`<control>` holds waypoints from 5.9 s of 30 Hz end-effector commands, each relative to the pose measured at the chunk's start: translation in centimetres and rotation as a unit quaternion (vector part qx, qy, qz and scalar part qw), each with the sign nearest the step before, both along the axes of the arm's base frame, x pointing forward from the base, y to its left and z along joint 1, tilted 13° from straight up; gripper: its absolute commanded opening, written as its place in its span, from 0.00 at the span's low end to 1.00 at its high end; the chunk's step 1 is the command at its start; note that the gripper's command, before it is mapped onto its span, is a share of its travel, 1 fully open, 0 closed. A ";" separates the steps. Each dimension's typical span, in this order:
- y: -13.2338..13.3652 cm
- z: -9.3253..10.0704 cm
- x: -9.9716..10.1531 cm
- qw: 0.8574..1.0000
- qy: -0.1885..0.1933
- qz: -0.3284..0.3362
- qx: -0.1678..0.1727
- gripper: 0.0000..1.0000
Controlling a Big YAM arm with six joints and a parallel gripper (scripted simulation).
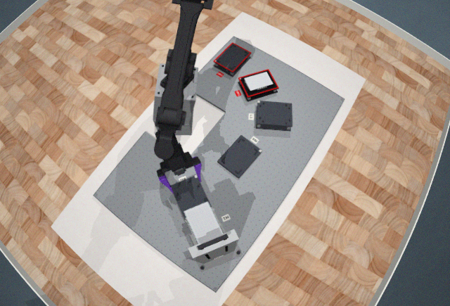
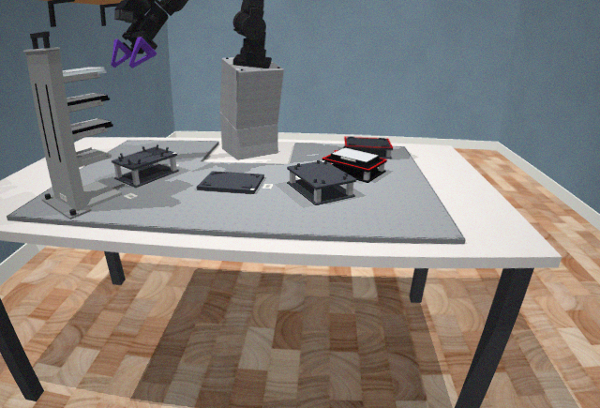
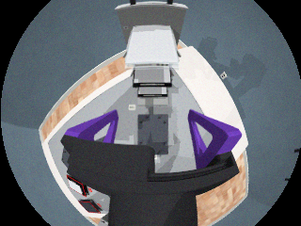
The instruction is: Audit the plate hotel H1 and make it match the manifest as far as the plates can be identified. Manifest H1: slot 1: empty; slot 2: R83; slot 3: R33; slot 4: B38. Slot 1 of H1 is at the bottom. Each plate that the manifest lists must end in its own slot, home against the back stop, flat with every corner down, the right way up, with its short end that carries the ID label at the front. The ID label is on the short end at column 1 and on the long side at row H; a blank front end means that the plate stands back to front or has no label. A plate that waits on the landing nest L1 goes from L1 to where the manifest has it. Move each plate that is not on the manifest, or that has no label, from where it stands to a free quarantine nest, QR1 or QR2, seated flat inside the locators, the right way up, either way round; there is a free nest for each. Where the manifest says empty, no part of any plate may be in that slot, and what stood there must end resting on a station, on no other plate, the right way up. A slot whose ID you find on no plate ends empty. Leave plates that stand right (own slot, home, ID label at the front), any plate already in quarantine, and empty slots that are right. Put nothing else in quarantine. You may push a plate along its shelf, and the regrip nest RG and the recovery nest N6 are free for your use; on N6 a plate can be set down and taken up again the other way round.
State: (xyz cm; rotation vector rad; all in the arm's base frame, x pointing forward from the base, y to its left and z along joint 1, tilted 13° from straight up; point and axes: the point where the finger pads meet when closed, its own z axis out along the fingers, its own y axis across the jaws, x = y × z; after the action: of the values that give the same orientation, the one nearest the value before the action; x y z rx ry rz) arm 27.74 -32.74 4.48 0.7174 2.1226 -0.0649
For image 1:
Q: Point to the grey slotted shelf rack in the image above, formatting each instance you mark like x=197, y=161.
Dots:
x=214, y=253

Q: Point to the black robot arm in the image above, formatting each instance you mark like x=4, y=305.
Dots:
x=168, y=118

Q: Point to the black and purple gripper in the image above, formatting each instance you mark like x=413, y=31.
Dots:
x=195, y=161

